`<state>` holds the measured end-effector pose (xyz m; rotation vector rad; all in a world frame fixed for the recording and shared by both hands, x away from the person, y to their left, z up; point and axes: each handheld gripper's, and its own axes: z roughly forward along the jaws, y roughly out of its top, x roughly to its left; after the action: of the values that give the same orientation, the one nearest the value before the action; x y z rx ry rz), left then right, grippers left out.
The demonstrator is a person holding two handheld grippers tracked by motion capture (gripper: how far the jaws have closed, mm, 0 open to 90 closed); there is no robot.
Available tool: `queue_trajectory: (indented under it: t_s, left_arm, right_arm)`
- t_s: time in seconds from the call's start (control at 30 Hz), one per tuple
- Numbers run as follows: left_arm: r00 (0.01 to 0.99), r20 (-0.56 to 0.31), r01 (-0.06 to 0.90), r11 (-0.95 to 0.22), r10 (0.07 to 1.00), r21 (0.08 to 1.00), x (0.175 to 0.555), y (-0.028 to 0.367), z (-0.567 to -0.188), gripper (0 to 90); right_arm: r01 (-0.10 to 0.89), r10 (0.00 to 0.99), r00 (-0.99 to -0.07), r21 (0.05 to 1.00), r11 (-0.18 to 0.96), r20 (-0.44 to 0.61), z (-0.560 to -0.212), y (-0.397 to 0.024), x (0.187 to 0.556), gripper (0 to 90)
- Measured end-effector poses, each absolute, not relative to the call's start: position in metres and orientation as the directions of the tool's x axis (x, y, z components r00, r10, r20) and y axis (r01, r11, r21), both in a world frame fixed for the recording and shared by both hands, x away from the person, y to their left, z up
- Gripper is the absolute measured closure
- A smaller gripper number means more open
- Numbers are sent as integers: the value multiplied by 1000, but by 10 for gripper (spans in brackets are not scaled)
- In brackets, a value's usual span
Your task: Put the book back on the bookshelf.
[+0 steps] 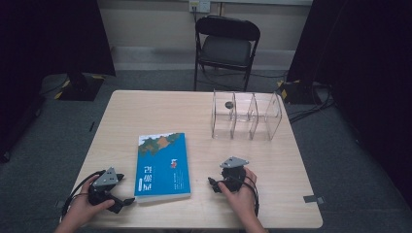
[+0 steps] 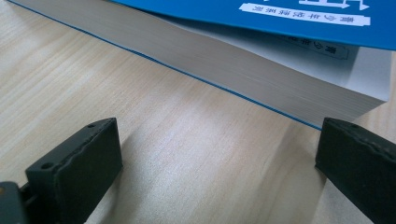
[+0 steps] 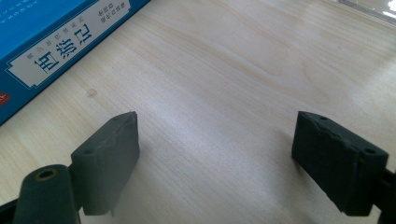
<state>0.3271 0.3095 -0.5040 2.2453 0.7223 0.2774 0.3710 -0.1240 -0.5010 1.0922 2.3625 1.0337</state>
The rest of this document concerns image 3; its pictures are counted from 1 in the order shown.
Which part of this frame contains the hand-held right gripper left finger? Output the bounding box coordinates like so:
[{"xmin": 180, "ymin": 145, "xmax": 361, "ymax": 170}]
[{"xmin": 70, "ymin": 110, "xmax": 141, "ymax": 217}]

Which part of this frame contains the blue book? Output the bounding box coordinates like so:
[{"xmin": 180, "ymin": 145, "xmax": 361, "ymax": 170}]
[{"xmin": 0, "ymin": 0, "xmax": 152, "ymax": 126}]

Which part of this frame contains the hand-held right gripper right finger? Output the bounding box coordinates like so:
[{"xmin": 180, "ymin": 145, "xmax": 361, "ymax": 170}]
[{"xmin": 290, "ymin": 110, "xmax": 389, "ymax": 217}]

